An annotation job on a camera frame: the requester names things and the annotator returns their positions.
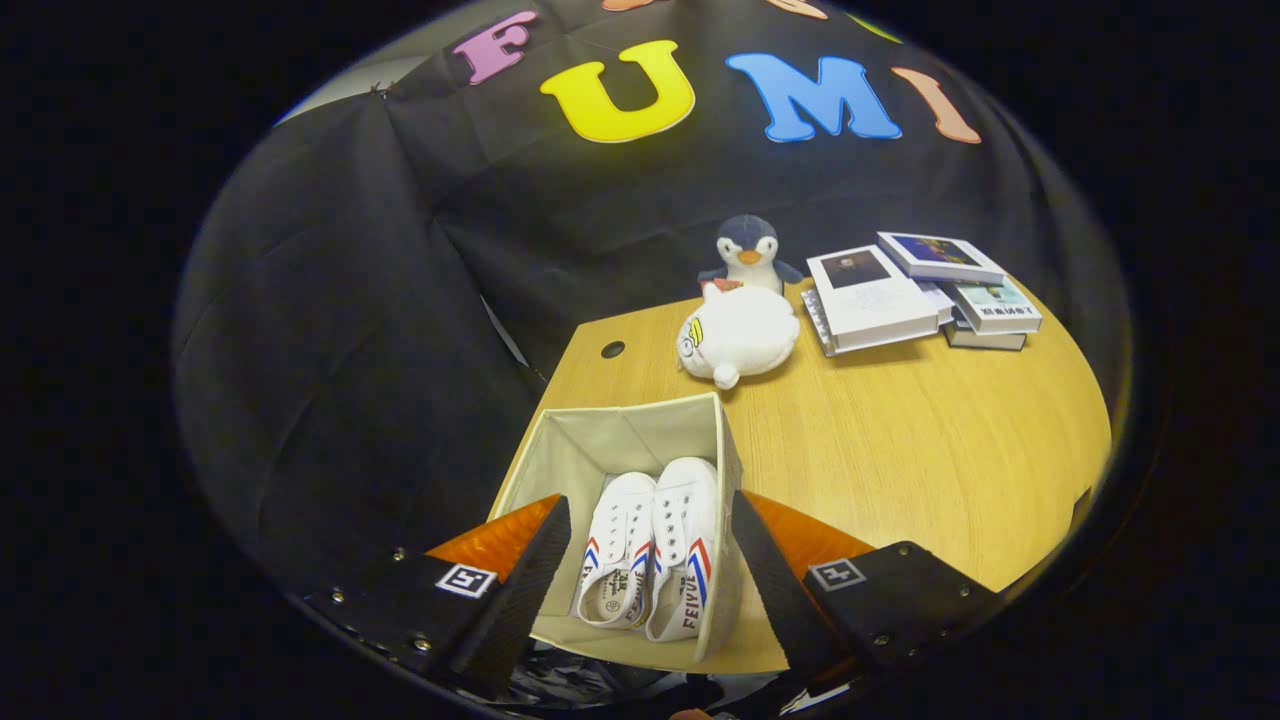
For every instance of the white plush toy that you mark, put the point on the white plush toy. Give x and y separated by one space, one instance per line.
740 330

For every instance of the plain white book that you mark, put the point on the plain white book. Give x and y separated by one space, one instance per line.
942 298

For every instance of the teal cover book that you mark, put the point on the teal cover book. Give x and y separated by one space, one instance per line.
1000 305

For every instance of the dark grey book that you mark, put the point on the dark grey book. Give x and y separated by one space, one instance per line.
985 340

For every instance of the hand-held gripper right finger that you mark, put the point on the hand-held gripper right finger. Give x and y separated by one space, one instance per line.
775 590

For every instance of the white book dark photo cover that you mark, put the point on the white book dark photo cover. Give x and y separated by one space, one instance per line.
870 300

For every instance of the blue cover book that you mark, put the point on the blue cover book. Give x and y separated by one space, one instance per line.
940 255

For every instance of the penguin plush toy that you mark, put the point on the penguin plush toy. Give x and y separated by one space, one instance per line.
750 250

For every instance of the white shoe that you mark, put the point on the white shoe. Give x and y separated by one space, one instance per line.
615 530
685 520

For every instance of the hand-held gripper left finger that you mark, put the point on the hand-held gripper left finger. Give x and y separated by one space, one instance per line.
525 590

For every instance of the grey fabric storage box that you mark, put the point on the grey fabric storage box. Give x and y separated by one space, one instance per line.
600 445

